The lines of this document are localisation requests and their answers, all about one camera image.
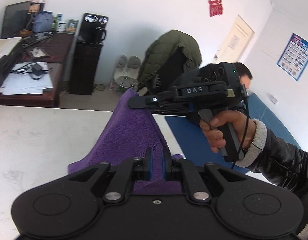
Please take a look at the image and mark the purple towel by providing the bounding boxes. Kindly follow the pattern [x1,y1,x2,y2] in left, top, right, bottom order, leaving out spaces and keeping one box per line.
[68,89,182,195]

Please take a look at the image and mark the operator right forearm sleeve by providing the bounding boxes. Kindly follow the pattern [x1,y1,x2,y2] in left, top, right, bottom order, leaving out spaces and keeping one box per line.
[236,119,308,200]

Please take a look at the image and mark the operator right hand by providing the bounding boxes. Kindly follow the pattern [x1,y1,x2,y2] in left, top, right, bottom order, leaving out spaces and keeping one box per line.
[200,110,256,153]

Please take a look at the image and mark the seated man in black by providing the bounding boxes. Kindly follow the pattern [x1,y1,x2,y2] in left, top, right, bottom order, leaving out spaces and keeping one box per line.
[177,61,255,126]

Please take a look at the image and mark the blue desk mat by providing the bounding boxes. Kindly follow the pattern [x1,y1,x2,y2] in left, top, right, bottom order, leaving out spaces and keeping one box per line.
[164,92,302,176]

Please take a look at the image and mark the grey slippers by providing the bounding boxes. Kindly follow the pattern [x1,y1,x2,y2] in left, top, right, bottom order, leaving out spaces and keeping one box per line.
[109,55,141,93]

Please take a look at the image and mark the cream door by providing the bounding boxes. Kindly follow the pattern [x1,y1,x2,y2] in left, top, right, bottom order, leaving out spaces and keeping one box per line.
[214,15,254,63]

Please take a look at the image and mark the green puffer jacket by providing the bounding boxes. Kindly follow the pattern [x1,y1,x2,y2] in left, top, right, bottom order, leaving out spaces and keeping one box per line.
[137,30,202,95]

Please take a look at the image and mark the black water dispenser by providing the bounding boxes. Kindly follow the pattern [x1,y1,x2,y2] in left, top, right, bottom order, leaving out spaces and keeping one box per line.
[69,13,108,95]

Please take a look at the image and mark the dark wooden desk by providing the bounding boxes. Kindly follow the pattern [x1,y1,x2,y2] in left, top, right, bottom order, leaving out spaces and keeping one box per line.
[0,33,74,107]

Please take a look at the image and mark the black power adapter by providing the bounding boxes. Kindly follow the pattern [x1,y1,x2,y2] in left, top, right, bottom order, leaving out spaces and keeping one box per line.
[30,63,44,80]

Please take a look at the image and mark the white mug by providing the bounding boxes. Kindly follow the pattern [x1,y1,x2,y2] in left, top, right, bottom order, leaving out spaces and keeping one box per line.
[56,20,67,33]

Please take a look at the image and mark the white papers on desk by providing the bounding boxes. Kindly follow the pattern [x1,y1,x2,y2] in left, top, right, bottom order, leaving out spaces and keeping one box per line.
[0,62,54,95]

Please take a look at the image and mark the blue bag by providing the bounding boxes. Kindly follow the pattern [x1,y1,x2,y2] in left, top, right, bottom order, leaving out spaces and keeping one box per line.
[32,11,54,33]

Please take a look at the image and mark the black computer monitor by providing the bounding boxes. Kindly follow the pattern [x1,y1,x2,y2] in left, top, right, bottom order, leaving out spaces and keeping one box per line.
[1,1,31,38]

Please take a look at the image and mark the blue wall notice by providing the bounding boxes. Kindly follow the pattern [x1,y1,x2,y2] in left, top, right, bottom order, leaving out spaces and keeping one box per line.
[277,33,308,81]

